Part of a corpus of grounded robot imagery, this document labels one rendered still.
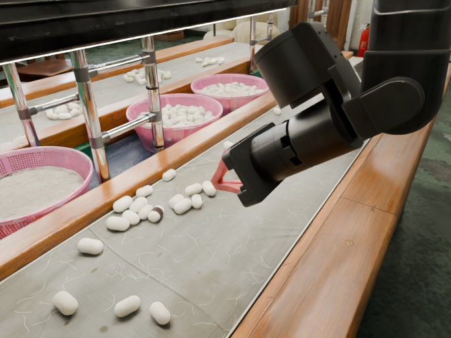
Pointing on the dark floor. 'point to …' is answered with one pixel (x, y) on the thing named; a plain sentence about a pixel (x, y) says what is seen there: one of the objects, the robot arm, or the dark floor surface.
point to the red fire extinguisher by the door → (364, 41)
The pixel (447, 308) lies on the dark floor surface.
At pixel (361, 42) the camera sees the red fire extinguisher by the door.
